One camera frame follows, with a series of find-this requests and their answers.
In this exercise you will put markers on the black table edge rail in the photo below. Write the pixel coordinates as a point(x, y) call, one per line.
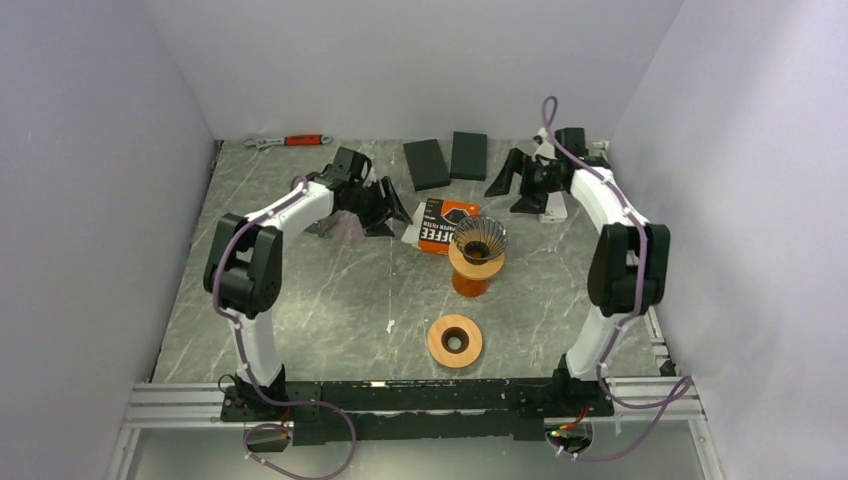
point(335, 411)

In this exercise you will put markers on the left black foam block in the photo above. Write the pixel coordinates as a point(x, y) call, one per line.
point(426, 164)

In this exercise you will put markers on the orange coffee filter box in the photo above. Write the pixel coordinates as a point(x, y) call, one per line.
point(434, 224)

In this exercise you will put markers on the black foam block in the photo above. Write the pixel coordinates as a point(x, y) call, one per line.
point(426, 164)
point(469, 156)

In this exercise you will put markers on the clear glass jar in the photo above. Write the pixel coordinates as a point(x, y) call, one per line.
point(301, 185)

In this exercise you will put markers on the aluminium frame rail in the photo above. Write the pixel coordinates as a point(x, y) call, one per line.
point(157, 406)

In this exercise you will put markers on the clear glass ribbed dripper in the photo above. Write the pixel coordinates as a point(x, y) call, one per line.
point(480, 238)

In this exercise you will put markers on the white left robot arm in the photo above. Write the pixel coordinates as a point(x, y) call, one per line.
point(243, 273)

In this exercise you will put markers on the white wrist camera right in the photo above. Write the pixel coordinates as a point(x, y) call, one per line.
point(545, 151)

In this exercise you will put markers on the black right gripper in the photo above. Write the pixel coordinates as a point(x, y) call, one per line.
point(519, 163)

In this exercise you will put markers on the orange handled adjustable wrench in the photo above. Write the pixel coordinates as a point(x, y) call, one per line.
point(306, 140)

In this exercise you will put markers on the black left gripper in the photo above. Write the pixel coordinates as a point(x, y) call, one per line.
point(374, 227)

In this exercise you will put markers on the orange glass carafe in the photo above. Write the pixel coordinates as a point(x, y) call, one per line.
point(468, 287)

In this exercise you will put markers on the right black foam block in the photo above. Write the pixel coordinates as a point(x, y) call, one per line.
point(469, 156)

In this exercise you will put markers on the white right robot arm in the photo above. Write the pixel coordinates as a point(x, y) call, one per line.
point(628, 269)

